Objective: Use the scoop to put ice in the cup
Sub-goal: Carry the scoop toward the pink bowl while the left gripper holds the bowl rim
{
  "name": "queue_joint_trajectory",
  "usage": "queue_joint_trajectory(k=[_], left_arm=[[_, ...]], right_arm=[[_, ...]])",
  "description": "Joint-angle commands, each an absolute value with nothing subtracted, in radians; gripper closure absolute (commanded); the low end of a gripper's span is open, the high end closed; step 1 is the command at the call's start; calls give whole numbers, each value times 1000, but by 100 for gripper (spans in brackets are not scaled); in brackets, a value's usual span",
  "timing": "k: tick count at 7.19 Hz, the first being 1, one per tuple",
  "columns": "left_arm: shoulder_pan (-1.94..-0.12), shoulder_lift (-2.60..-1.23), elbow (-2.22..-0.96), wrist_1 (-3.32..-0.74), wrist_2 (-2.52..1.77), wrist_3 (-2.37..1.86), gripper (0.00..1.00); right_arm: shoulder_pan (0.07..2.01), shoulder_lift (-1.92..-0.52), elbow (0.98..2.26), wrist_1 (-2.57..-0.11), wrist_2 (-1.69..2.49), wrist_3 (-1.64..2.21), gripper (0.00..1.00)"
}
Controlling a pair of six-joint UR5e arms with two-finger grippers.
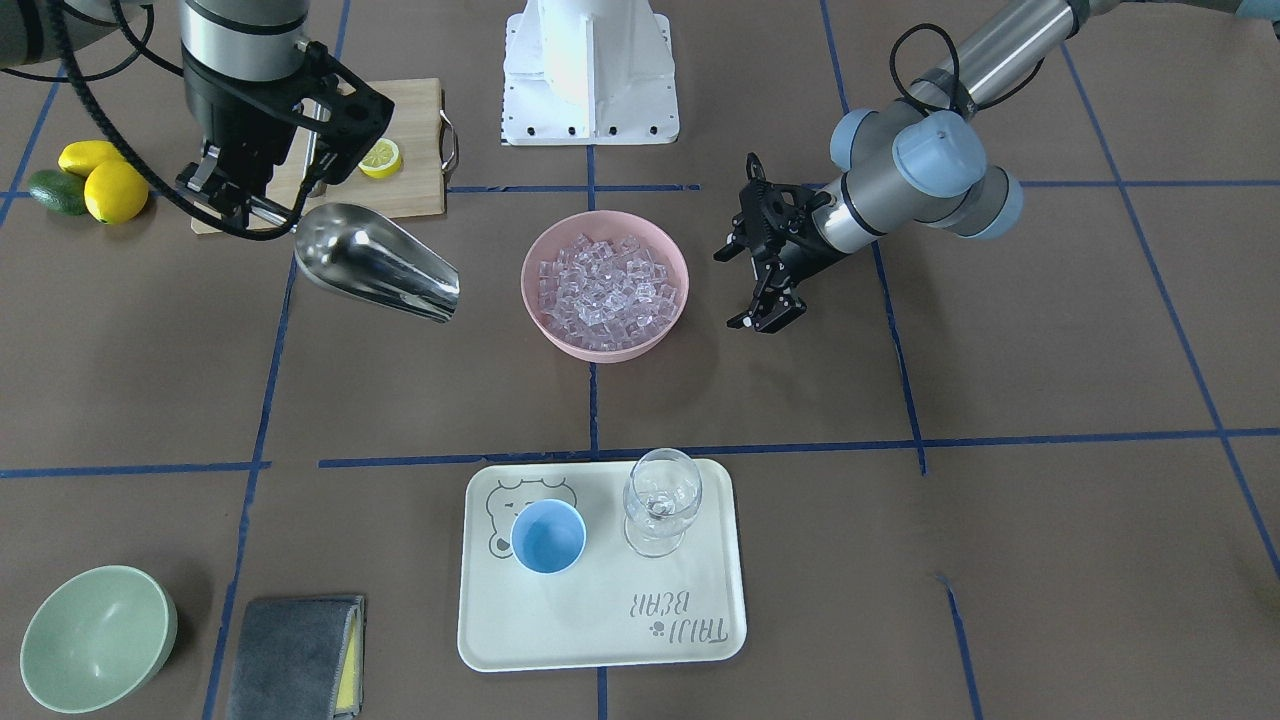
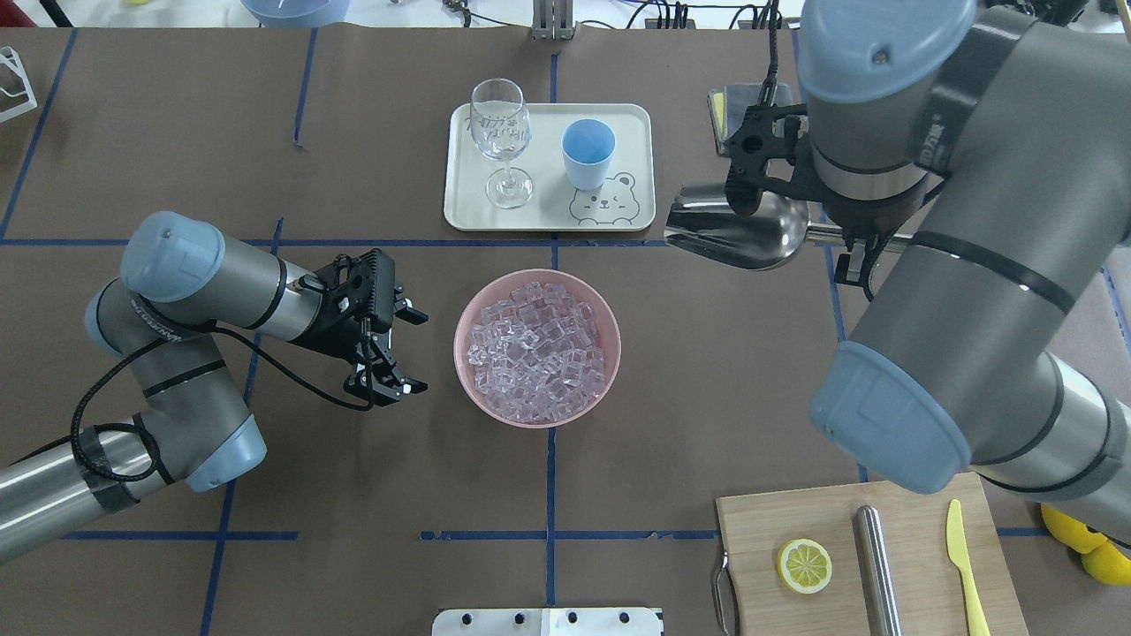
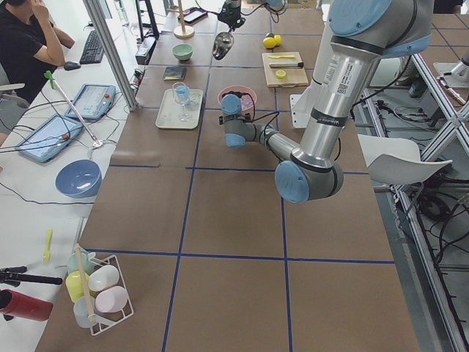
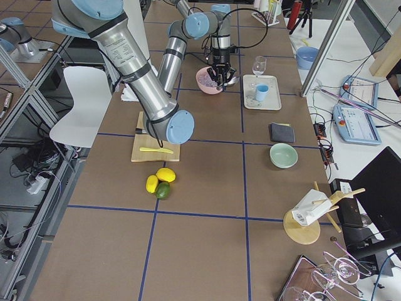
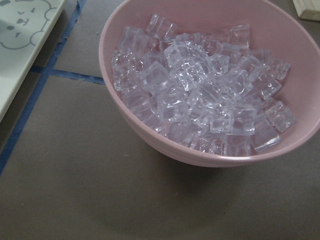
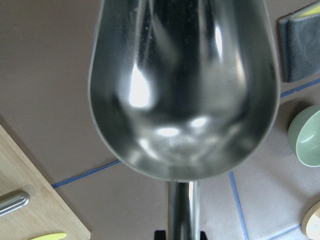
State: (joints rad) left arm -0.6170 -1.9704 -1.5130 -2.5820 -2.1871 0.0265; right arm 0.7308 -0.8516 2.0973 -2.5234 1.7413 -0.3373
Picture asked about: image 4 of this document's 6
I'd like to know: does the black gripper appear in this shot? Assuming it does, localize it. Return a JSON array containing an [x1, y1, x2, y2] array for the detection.
[[207, 46, 236, 85]]

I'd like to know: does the pile of clear ice cubes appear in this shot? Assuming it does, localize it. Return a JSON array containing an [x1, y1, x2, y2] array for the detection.
[[197, 71, 217, 88]]

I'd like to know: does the steel ice scoop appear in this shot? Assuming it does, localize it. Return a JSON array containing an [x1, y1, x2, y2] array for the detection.
[[216, 76, 240, 91]]

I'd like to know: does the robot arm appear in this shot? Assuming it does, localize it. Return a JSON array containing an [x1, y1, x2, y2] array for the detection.
[[52, 1, 194, 144], [158, 1, 236, 94]]

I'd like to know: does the blue cup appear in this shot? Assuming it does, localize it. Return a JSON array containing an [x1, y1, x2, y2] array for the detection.
[[254, 83, 269, 102]]

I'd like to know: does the pink bowl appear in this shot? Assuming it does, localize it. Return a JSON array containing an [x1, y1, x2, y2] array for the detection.
[[195, 67, 222, 95]]

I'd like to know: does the clear wine glass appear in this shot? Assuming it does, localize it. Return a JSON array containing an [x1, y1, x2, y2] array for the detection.
[[249, 56, 267, 88]]

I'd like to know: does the cream bear tray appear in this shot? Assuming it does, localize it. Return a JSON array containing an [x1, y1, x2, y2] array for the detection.
[[243, 75, 281, 110]]

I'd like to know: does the grey yellow cloth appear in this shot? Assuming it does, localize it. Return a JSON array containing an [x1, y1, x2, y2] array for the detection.
[[269, 123, 295, 143]]

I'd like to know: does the blue bowl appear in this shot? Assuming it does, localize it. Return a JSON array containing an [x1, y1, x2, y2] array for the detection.
[[296, 46, 319, 70]]

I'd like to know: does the steel muddler black tip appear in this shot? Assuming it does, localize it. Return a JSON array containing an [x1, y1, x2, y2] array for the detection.
[[135, 128, 148, 135]]

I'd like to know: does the green bowl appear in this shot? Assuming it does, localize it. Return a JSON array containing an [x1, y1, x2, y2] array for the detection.
[[269, 143, 298, 169]]

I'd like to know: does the wooden cutting board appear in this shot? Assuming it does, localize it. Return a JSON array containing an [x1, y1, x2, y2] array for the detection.
[[131, 111, 180, 162]]

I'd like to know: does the yellow plastic knife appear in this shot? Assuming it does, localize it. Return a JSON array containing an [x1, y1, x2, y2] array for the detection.
[[139, 147, 174, 154]]

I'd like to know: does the round yellow lemon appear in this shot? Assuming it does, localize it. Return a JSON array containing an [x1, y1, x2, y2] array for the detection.
[[156, 167, 176, 182]]

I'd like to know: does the white chair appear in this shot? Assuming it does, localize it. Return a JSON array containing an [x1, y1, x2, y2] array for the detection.
[[49, 66, 112, 148]]

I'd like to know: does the green avocado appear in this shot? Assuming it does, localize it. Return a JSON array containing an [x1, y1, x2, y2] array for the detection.
[[155, 182, 170, 199]]

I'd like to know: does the yellow lemon oval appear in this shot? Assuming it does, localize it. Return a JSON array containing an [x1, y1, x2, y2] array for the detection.
[[145, 174, 159, 194]]

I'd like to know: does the far teach pendant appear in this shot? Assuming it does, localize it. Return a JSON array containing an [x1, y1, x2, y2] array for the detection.
[[340, 75, 378, 110]]

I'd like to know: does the teach pendant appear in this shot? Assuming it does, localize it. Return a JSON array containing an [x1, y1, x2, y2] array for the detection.
[[333, 105, 382, 145], [340, 75, 378, 110]]

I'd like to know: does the near teach pendant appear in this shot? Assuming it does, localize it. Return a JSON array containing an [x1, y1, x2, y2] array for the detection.
[[333, 105, 382, 145]]

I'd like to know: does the white carton box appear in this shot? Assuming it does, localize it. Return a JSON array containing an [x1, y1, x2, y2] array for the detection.
[[291, 189, 332, 226]]

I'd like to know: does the wooden mug tree stand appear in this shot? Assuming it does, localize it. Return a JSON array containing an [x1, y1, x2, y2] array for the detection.
[[283, 181, 365, 245]]

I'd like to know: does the black monitor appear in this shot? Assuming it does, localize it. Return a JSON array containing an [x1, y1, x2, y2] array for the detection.
[[339, 147, 400, 259]]

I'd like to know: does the white wire cup rack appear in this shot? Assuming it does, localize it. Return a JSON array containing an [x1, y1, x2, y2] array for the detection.
[[251, 0, 282, 26]]

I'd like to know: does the aluminium frame post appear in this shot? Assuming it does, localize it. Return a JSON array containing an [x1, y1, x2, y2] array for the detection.
[[300, 0, 355, 97]]

